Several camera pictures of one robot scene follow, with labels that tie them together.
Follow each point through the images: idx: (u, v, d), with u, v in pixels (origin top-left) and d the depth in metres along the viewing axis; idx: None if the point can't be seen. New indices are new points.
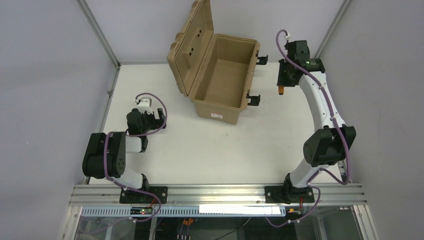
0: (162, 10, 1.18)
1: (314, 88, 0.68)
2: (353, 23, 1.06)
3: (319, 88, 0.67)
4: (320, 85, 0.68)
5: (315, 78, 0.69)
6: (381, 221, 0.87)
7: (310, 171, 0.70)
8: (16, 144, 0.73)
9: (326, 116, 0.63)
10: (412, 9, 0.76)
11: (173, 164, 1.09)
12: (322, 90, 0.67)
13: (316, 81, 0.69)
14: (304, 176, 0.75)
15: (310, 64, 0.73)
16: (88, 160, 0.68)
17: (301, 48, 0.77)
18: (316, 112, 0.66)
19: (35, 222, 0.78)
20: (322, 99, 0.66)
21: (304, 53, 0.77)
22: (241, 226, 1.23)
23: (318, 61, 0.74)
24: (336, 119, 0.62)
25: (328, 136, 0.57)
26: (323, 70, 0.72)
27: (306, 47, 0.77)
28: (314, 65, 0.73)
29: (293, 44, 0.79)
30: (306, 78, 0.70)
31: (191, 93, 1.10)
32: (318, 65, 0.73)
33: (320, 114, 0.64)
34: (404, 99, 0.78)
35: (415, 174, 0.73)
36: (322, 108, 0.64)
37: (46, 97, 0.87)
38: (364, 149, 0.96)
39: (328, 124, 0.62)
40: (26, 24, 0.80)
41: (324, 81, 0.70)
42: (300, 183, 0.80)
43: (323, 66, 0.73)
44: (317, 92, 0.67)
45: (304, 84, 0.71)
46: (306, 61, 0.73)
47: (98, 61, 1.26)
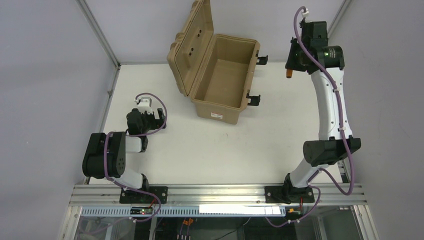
0: (162, 10, 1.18)
1: (328, 90, 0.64)
2: (353, 23, 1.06)
3: (333, 90, 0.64)
4: (336, 87, 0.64)
5: (331, 78, 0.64)
6: (381, 222, 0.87)
7: (310, 170, 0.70)
8: (16, 143, 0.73)
9: (334, 126, 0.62)
10: (412, 9, 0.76)
11: (173, 164, 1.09)
12: (336, 94, 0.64)
13: (331, 82, 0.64)
14: (304, 176, 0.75)
15: (328, 57, 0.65)
16: (88, 160, 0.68)
17: (319, 32, 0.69)
18: (324, 118, 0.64)
19: (35, 222, 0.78)
20: (334, 103, 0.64)
21: (321, 38, 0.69)
22: (241, 226, 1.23)
23: (337, 50, 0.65)
24: (344, 131, 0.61)
25: (330, 146, 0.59)
26: (342, 65, 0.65)
27: (325, 31, 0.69)
28: (333, 57, 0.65)
29: (311, 25, 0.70)
30: (322, 77, 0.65)
31: (192, 93, 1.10)
32: (337, 57, 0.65)
33: (329, 122, 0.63)
34: (404, 99, 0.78)
35: (414, 174, 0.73)
36: (332, 116, 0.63)
37: (46, 97, 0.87)
38: (364, 150, 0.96)
39: (335, 135, 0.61)
40: (26, 24, 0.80)
41: (340, 80, 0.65)
42: (300, 183, 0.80)
43: (342, 59, 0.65)
44: (331, 95, 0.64)
45: (318, 81, 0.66)
46: (325, 52, 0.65)
47: (98, 61, 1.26)
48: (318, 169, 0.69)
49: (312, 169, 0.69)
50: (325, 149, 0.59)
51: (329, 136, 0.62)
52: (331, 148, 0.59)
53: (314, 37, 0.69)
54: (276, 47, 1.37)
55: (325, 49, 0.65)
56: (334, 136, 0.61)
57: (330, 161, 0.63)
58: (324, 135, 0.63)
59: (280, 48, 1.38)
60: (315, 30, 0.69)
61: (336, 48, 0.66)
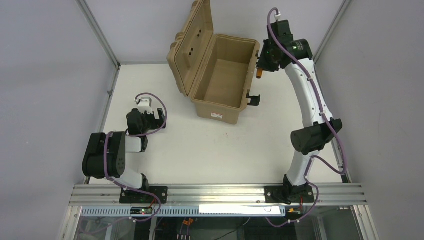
0: (162, 10, 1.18)
1: (303, 79, 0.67)
2: (353, 23, 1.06)
3: (308, 79, 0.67)
4: (309, 76, 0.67)
5: (304, 68, 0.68)
6: (381, 221, 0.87)
7: (303, 161, 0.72)
8: (16, 143, 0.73)
9: (315, 112, 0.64)
10: (412, 9, 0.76)
11: (173, 164, 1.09)
12: (311, 82, 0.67)
13: (305, 72, 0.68)
14: (301, 171, 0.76)
15: (297, 49, 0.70)
16: (88, 160, 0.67)
17: (284, 30, 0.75)
18: (305, 106, 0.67)
19: (35, 222, 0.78)
20: (311, 91, 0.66)
21: (287, 35, 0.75)
22: (240, 226, 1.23)
23: (303, 43, 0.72)
24: (325, 115, 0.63)
25: (316, 131, 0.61)
26: (310, 56, 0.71)
27: (289, 29, 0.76)
28: (301, 49, 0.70)
29: (276, 25, 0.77)
30: (296, 68, 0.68)
31: (191, 93, 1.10)
32: (305, 49, 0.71)
33: (310, 109, 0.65)
34: (404, 99, 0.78)
35: (415, 174, 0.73)
36: (311, 103, 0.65)
37: (46, 97, 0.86)
38: (364, 149, 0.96)
39: (318, 120, 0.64)
40: (26, 23, 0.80)
41: (311, 71, 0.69)
42: (298, 180, 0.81)
43: (309, 50, 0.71)
44: (306, 83, 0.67)
45: (292, 73, 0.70)
46: (294, 46, 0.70)
47: (98, 61, 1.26)
48: (310, 156, 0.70)
49: (304, 158, 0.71)
50: (312, 134, 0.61)
51: (312, 121, 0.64)
52: (317, 132, 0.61)
53: (280, 35, 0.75)
54: None
55: (293, 43, 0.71)
56: (317, 121, 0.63)
57: (318, 146, 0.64)
58: (308, 121, 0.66)
59: None
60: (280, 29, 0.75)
61: (302, 42, 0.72)
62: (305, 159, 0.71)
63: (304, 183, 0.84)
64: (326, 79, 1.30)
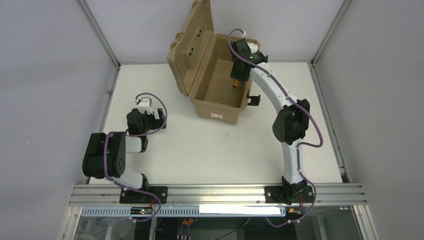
0: (162, 10, 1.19)
1: (265, 76, 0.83)
2: (352, 23, 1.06)
3: (267, 75, 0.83)
4: (268, 72, 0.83)
5: (263, 68, 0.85)
6: (381, 221, 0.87)
7: (292, 152, 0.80)
8: (16, 144, 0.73)
9: (282, 97, 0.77)
10: (412, 9, 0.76)
11: (173, 163, 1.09)
12: (271, 76, 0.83)
13: (264, 71, 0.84)
14: (293, 163, 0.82)
15: (253, 58, 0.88)
16: (88, 161, 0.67)
17: (242, 46, 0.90)
18: (273, 97, 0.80)
19: (35, 222, 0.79)
20: (273, 83, 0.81)
21: (245, 50, 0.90)
22: (241, 226, 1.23)
23: (259, 54, 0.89)
24: (290, 97, 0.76)
25: (289, 113, 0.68)
26: (265, 60, 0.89)
27: (245, 44, 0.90)
28: (257, 58, 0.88)
29: (234, 43, 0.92)
30: (257, 70, 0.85)
31: (192, 92, 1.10)
32: (260, 57, 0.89)
33: (277, 97, 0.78)
34: (403, 99, 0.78)
35: (415, 174, 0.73)
36: (277, 92, 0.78)
37: (45, 97, 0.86)
38: (364, 149, 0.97)
39: (286, 103, 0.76)
40: (26, 24, 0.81)
41: (270, 69, 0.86)
42: (295, 176, 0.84)
43: (264, 57, 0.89)
44: (268, 79, 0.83)
45: (256, 75, 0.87)
46: (251, 57, 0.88)
47: (98, 61, 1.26)
48: (296, 146, 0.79)
49: (291, 149, 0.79)
50: (286, 117, 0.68)
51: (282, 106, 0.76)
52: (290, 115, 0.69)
53: (239, 51, 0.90)
54: (276, 47, 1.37)
55: (250, 55, 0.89)
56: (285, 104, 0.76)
57: (299, 131, 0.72)
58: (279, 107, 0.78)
59: (280, 48, 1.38)
60: (239, 46, 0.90)
61: (258, 52, 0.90)
62: (293, 150, 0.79)
63: (302, 180, 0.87)
64: (326, 79, 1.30)
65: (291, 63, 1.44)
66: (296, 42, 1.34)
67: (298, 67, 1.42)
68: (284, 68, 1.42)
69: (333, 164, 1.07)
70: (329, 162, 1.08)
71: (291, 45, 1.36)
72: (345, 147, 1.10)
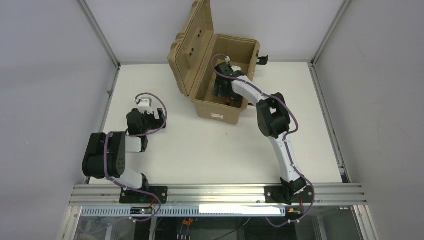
0: (162, 10, 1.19)
1: (242, 85, 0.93)
2: (352, 23, 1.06)
3: (244, 83, 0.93)
4: (245, 81, 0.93)
5: (240, 79, 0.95)
6: (381, 222, 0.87)
7: (281, 148, 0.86)
8: (16, 144, 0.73)
9: (258, 95, 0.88)
10: (413, 9, 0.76)
11: (173, 164, 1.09)
12: (248, 83, 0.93)
13: (241, 81, 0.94)
14: (285, 158, 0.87)
15: (232, 74, 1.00)
16: (88, 160, 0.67)
17: (224, 67, 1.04)
18: (253, 98, 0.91)
19: (35, 222, 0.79)
20: (250, 88, 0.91)
21: (228, 70, 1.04)
22: (240, 226, 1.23)
23: (238, 71, 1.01)
24: (264, 93, 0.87)
25: (266, 106, 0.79)
26: (243, 74, 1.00)
27: (227, 65, 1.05)
28: (236, 73, 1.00)
29: (219, 66, 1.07)
30: (235, 82, 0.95)
31: (192, 93, 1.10)
32: (239, 72, 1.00)
33: (254, 96, 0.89)
34: (404, 99, 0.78)
35: (416, 174, 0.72)
36: (254, 92, 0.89)
37: (45, 97, 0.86)
38: (364, 149, 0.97)
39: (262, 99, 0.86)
40: (26, 23, 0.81)
41: (246, 77, 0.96)
42: (291, 173, 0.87)
43: (242, 72, 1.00)
44: (245, 86, 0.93)
45: (236, 87, 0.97)
46: (231, 73, 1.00)
47: (97, 61, 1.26)
48: (282, 139, 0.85)
49: (280, 143, 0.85)
50: (263, 111, 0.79)
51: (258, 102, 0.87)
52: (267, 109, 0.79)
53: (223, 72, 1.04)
54: (276, 47, 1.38)
55: (231, 72, 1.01)
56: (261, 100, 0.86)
57: (282, 123, 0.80)
58: None
59: (280, 48, 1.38)
60: (221, 67, 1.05)
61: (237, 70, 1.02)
62: (281, 144, 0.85)
63: (299, 177, 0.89)
64: (326, 79, 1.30)
65: (292, 63, 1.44)
66: (295, 42, 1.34)
67: (298, 67, 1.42)
68: (284, 68, 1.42)
69: (333, 164, 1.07)
70: (329, 161, 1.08)
71: (291, 45, 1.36)
72: (345, 147, 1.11)
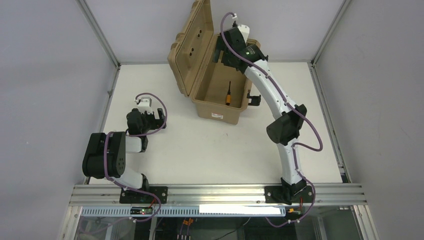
0: (162, 10, 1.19)
1: (262, 77, 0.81)
2: (352, 23, 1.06)
3: (265, 76, 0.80)
4: (266, 74, 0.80)
5: (260, 68, 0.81)
6: (381, 221, 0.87)
7: (287, 152, 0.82)
8: (16, 144, 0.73)
9: (281, 102, 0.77)
10: (412, 9, 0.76)
11: (173, 164, 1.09)
12: (269, 78, 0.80)
13: (262, 71, 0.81)
14: (289, 164, 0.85)
15: (250, 54, 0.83)
16: (88, 161, 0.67)
17: (236, 37, 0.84)
18: (271, 100, 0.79)
19: (35, 222, 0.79)
20: (272, 87, 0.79)
21: (239, 41, 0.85)
22: (240, 225, 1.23)
23: (255, 49, 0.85)
24: (288, 102, 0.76)
25: (286, 120, 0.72)
26: (262, 57, 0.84)
27: (240, 35, 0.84)
28: (253, 54, 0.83)
29: (228, 32, 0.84)
30: (253, 70, 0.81)
31: (192, 93, 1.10)
32: (257, 53, 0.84)
33: (275, 101, 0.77)
34: (403, 99, 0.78)
35: (416, 174, 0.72)
36: (276, 96, 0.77)
37: (45, 98, 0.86)
38: (364, 149, 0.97)
39: (284, 109, 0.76)
40: (26, 24, 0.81)
41: (267, 69, 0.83)
42: (294, 177, 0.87)
43: (260, 53, 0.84)
44: (265, 80, 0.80)
45: (252, 75, 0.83)
46: (247, 52, 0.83)
47: (97, 61, 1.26)
48: (291, 145, 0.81)
49: (287, 149, 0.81)
50: (283, 124, 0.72)
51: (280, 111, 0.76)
52: (287, 121, 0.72)
53: (233, 43, 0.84)
54: (276, 47, 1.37)
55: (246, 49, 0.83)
56: (284, 111, 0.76)
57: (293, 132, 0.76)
58: (277, 112, 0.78)
59: (280, 48, 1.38)
60: (232, 37, 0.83)
61: (253, 46, 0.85)
62: (289, 150, 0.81)
63: (301, 179, 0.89)
64: (327, 79, 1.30)
65: (291, 63, 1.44)
66: (295, 42, 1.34)
67: (298, 67, 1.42)
68: (284, 68, 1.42)
69: (333, 164, 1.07)
70: (329, 161, 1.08)
71: (291, 45, 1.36)
72: (345, 146, 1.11)
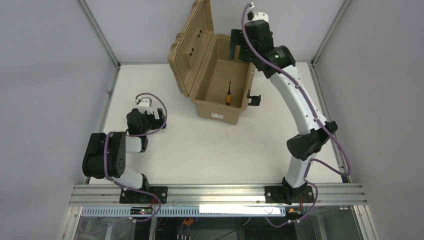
0: (162, 10, 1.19)
1: (291, 87, 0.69)
2: (351, 24, 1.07)
3: (296, 87, 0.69)
4: (297, 84, 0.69)
5: (290, 76, 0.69)
6: (381, 221, 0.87)
7: (302, 164, 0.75)
8: (16, 144, 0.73)
9: (310, 118, 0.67)
10: (412, 9, 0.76)
11: (173, 164, 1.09)
12: (299, 88, 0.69)
13: (292, 80, 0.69)
14: (299, 173, 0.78)
15: (279, 57, 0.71)
16: (88, 161, 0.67)
17: (264, 34, 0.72)
18: (298, 114, 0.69)
19: (35, 222, 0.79)
20: (302, 99, 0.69)
21: (266, 39, 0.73)
22: (240, 225, 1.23)
23: (284, 50, 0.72)
24: (318, 119, 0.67)
25: (315, 139, 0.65)
26: (293, 62, 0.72)
27: (268, 32, 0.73)
28: (283, 57, 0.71)
29: (254, 27, 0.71)
30: (282, 77, 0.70)
31: (192, 93, 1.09)
32: (287, 56, 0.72)
33: (304, 116, 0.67)
34: (403, 99, 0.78)
35: (416, 174, 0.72)
36: (305, 111, 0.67)
37: (45, 98, 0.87)
38: (364, 149, 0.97)
39: (313, 127, 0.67)
40: (26, 24, 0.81)
41: (297, 76, 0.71)
42: (299, 182, 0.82)
43: (291, 56, 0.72)
44: (295, 91, 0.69)
45: (279, 82, 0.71)
46: (275, 54, 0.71)
47: (97, 61, 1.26)
48: (308, 160, 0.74)
49: (304, 163, 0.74)
50: (311, 142, 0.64)
51: (309, 128, 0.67)
52: (315, 140, 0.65)
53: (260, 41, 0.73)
54: None
55: (274, 51, 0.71)
56: (313, 128, 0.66)
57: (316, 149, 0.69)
58: (304, 128, 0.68)
59: None
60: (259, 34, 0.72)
61: (283, 48, 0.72)
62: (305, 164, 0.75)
63: (304, 183, 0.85)
64: (327, 79, 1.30)
65: None
66: (295, 42, 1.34)
67: (298, 68, 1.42)
68: None
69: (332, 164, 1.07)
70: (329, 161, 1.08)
71: (291, 45, 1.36)
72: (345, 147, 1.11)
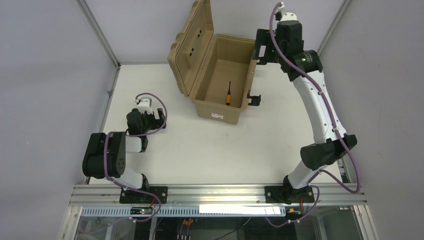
0: (162, 10, 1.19)
1: (313, 93, 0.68)
2: (351, 24, 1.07)
3: (319, 93, 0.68)
4: (320, 90, 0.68)
5: (314, 81, 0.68)
6: (381, 221, 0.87)
7: (310, 172, 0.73)
8: (16, 144, 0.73)
9: (329, 127, 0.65)
10: (412, 9, 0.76)
11: (173, 164, 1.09)
12: (322, 95, 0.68)
13: (316, 86, 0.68)
14: (304, 178, 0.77)
15: (306, 61, 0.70)
16: (88, 161, 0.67)
17: (295, 36, 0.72)
18: (317, 121, 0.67)
19: (35, 222, 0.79)
20: (323, 107, 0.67)
21: (296, 41, 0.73)
22: (240, 225, 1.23)
23: (313, 56, 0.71)
24: (337, 130, 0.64)
25: (330, 149, 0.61)
26: (319, 68, 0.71)
27: (300, 34, 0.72)
28: (309, 62, 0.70)
29: (287, 27, 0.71)
30: (305, 82, 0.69)
31: (192, 93, 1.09)
32: (314, 61, 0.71)
33: (322, 125, 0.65)
34: (403, 99, 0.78)
35: (416, 173, 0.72)
36: (324, 119, 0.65)
37: (45, 98, 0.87)
38: (363, 149, 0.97)
39: (330, 136, 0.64)
40: (26, 24, 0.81)
41: (322, 83, 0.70)
42: (301, 185, 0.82)
43: (319, 62, 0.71)
44: (317, 97, 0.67)
45: (302, 87, 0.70)
46: (303, 57, 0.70)
47: (97, 61, 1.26)
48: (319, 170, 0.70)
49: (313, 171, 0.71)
50: (325, 152, 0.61)
51: (325, 137, 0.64)
52: (330, 150, 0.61)
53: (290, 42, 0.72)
54: None
55: (302, 54, 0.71)
56: (330, 138, 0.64)
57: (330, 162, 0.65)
58: (320, 137, 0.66)
59: None
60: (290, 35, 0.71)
61: (312, 52, 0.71)
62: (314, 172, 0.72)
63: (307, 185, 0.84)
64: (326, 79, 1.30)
65: None
66: None
67: None
68: None
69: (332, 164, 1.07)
70: None
71: None
72: None
